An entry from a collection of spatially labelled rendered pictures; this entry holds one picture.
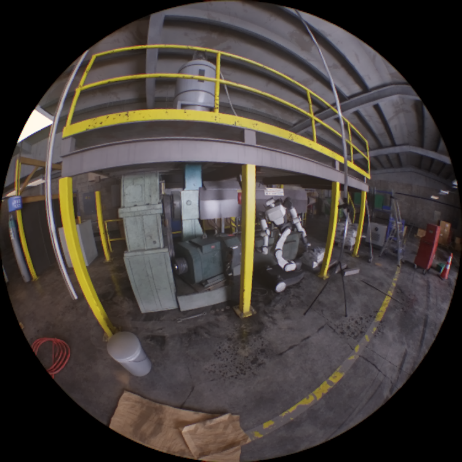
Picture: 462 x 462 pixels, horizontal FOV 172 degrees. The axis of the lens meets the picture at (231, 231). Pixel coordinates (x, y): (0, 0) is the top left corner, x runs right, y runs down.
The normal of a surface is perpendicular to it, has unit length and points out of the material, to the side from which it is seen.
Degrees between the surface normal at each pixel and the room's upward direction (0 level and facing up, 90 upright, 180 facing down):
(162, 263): 90
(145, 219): 90
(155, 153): 90
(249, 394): 0
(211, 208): 90
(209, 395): 0
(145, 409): 0
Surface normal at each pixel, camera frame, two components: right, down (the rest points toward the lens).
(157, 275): 0.41, 0.23
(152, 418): 0.00, -0.97
